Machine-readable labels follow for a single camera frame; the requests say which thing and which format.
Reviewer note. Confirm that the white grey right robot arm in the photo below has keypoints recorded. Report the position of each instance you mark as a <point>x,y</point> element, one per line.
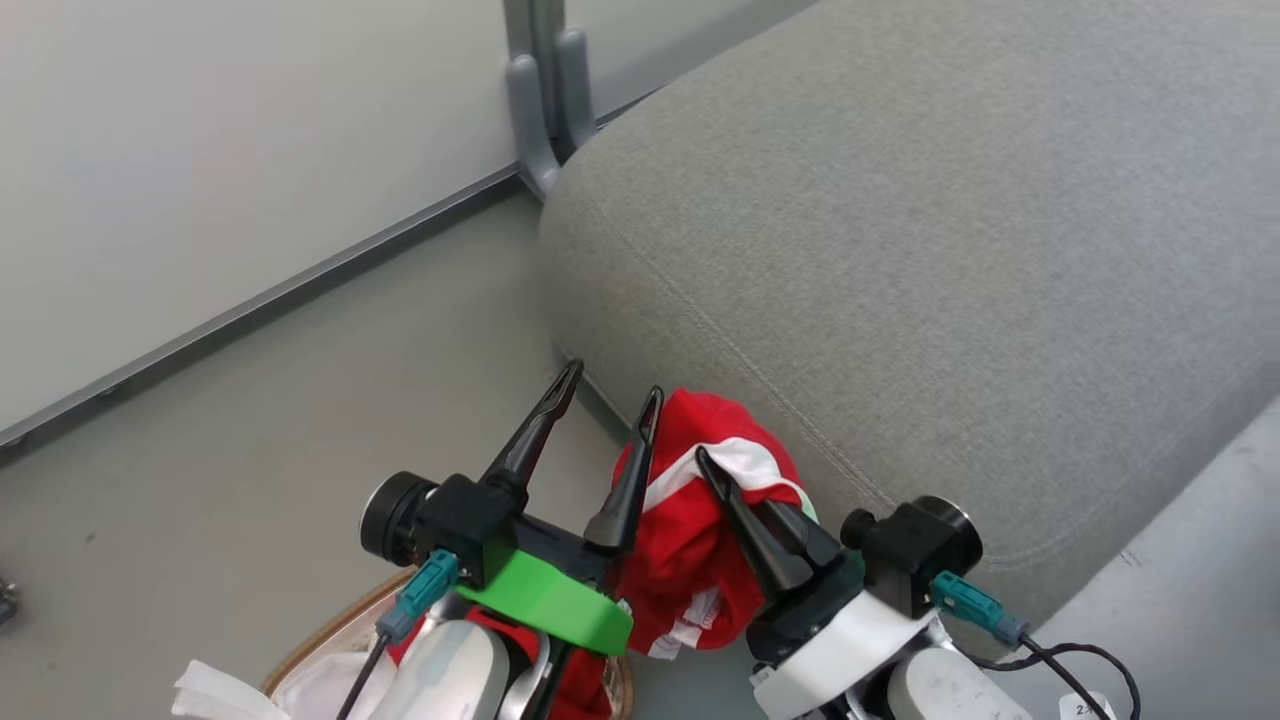
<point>950,690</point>

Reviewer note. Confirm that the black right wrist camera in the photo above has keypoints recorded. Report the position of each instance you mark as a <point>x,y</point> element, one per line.
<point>915,550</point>

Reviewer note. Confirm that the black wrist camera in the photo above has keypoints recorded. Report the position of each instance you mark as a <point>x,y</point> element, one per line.
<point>440,520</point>
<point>915,550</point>

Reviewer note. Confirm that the grey metal partition post foot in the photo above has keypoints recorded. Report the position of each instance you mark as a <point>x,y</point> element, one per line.
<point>535,110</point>

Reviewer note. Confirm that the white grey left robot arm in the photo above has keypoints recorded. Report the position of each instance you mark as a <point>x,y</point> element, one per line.
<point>450,670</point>

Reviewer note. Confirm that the red and white garment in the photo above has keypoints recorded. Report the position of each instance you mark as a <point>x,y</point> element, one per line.
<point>680,540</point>

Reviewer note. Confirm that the small white printed label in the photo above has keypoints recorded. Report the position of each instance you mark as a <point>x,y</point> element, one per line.
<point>1088,707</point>

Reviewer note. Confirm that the grey fabric sofa seat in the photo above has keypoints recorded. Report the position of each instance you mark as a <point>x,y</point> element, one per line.
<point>900,250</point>

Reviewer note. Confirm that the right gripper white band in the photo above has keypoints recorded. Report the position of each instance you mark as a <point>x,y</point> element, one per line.
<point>840,635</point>

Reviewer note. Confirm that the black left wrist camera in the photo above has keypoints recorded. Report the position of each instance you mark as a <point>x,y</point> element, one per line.
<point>440,520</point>

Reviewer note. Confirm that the white fabric strip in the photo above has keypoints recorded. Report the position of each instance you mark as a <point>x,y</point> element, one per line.
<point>215,695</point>

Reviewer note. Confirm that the grey metal floor rail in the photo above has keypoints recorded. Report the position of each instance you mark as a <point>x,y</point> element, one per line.
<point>250,300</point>

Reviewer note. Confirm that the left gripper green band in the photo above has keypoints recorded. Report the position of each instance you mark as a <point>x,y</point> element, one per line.
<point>545,600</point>

